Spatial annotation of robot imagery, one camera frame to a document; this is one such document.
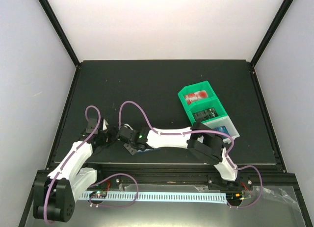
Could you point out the green bin with black cards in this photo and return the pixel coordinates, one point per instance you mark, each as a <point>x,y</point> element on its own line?
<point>215,103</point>

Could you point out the red white card stack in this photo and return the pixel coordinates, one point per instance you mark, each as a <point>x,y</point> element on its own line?
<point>196,96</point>

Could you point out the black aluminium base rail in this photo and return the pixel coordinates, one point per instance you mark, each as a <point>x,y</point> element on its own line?
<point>175,174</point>

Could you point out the blue card holder wallet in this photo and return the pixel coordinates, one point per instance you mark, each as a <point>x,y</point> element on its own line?
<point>146,151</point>

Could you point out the left black frame post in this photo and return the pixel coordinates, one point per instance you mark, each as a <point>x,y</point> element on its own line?
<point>60,32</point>

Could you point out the blue vip card stack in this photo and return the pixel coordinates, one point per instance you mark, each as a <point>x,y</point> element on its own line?
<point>223,132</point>

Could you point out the green bin with red cards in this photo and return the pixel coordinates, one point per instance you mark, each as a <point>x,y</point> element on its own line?
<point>204,85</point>

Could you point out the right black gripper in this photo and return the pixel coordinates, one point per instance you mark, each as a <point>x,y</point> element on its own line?
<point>132,150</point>

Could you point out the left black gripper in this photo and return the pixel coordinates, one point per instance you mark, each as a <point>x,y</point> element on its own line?
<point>114,131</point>

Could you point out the small circuit board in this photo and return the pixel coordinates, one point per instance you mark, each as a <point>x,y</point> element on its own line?
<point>98,194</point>
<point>235,196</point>

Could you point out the white slotted cable duct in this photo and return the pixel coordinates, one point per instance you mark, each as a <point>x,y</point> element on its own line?
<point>158,197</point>

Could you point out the left small circuit board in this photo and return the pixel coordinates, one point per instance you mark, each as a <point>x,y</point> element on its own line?
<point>98,194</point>

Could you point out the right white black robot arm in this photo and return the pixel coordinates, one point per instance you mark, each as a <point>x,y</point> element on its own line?
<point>204,143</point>

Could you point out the right black frame post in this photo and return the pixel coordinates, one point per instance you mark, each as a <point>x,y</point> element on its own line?
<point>280,14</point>

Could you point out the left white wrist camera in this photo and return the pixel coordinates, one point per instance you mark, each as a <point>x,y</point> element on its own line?
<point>105,125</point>

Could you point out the black vip card stack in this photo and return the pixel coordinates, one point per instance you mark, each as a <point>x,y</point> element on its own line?
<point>205,114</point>

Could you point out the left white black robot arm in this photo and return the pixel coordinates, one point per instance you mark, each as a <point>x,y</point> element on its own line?
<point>56,193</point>

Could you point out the white bin with blue cards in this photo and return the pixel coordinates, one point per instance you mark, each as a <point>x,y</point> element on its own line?
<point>223,121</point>

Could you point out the black frame post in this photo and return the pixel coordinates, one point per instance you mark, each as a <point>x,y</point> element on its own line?
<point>280,14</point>
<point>60,32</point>

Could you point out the right small circuit board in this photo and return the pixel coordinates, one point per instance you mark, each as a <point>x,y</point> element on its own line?
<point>235,196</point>

